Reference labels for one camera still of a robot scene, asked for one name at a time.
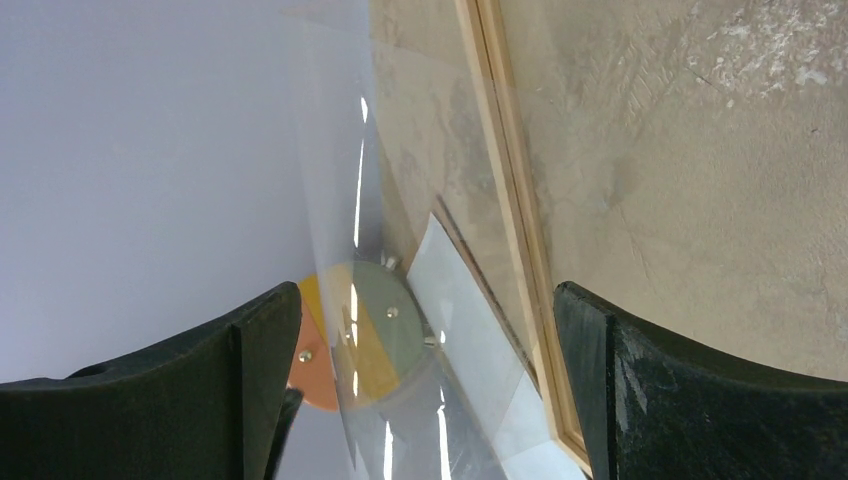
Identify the white cylindrical drum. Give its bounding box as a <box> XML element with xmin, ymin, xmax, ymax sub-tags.
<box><xmin>287</xmin><ymin>260</ymin><xmax>436</xmax><ymax>415</ymax></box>

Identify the glossy printed photo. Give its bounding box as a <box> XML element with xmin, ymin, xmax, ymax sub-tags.
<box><xmin>344</xmin><ymin>211</ymin><xmax>588</xmax><ymax>480</ymax></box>

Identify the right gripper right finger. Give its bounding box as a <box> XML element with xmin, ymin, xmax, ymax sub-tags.
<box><xmin>553</xmin><ymin>282</ymin><xmax>847</xmax><ymax>479</ymax></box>

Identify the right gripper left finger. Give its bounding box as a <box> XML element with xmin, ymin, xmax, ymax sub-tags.
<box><xmin>1</xmin><ymin>282</ymin><xmax>303</xmax><ymax>479</ymax></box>

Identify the brown cardboard backing board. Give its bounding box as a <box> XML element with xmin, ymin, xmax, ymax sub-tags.
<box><xmin>430</xmin><ymin>195</ymin><xmax>541</xmax><ymax>386</ymax></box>

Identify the wooden picture frame with glass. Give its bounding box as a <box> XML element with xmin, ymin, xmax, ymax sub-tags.
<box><xmin>281</xmin><ymin>1</ymin><xmax>589</xmax><ymax>479</ymax></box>

